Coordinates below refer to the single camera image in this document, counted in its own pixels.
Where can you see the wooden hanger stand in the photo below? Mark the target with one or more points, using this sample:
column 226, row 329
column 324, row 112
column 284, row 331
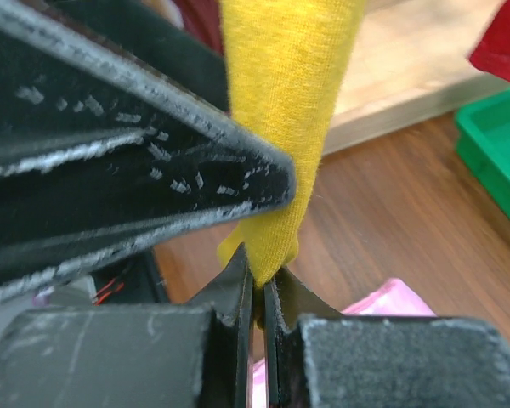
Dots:
column 410, row 64

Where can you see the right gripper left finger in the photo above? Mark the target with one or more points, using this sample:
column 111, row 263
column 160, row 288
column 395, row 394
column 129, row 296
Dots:
column 114, row 136

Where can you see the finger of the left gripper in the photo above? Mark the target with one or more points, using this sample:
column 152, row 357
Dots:
column 195, row 354

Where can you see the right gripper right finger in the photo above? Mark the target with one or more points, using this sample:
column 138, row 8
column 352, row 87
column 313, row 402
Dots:
column 317, row 357

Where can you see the pink cloth napkin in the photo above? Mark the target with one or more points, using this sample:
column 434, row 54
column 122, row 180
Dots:
column 394, row 297

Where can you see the red patterned sock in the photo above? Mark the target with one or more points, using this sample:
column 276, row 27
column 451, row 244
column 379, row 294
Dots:
column 492, row 53

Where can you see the green plastic tray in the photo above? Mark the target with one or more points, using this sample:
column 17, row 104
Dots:
column 484, row 144

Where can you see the yellow monster sock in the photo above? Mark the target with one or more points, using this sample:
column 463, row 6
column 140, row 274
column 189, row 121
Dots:
column 285, row 62

